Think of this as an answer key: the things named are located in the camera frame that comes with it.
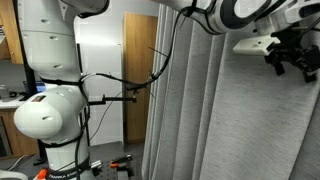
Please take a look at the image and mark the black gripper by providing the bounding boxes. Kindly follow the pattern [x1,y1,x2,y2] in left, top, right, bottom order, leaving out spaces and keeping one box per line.
[264,28,320,84]

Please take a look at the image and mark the grey textured curtain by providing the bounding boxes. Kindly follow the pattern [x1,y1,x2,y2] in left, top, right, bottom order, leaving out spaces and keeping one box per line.
[141,3,320,180]

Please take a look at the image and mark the wooden door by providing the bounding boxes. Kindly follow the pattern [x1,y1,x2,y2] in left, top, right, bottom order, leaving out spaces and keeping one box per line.
[123,11,158,144]

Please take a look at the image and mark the white panel board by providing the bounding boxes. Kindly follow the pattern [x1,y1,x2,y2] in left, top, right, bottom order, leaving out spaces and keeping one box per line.
[79,43,124,146]

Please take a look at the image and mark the black perforated workbench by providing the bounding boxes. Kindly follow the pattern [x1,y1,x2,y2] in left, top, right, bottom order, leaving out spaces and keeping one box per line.
[91,159,134,180]

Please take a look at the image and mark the blue screen monitor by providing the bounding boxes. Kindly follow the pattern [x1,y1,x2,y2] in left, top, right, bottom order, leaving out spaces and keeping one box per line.
[22,80,47,94]

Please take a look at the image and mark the black vertical pole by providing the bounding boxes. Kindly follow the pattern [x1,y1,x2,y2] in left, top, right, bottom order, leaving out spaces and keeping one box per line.
[23,63,48,167]

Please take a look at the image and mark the wooden base cabinet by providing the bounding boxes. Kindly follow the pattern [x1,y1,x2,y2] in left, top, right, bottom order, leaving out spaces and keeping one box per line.
[0,108,39,158]

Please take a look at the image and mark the white countertop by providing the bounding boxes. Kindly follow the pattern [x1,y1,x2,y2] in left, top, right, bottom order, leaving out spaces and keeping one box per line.
[0,94,28,110]

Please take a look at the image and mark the grey cup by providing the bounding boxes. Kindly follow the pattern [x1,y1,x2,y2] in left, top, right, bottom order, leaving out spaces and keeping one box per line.
[0,84,12,103]

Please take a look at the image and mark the dark built-in appliance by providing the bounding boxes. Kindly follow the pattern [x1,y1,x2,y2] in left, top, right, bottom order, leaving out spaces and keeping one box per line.
[0,116,13,158]

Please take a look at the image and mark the white rounded object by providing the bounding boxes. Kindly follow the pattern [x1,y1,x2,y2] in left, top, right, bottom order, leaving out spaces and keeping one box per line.
[0,169,29,180]

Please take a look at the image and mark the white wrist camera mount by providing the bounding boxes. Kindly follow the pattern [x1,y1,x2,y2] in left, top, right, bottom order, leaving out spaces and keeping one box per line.
[232,34,281,57]

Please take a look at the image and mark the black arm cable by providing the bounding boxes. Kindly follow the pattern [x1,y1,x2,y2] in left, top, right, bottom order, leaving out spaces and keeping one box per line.
[74,6,201,180]

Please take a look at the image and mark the black camera stand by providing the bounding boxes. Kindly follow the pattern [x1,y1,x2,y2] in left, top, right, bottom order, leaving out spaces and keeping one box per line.
[88,83,148,107]

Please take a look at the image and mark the orange-handled black clamp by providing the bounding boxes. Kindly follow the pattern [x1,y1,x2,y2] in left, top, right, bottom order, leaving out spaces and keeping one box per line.
[109,153,134,169]
[36,168,50,180]

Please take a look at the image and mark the wooden wall cabinet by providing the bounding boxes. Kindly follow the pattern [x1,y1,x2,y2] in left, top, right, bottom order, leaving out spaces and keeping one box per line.
[0,0,24,65]

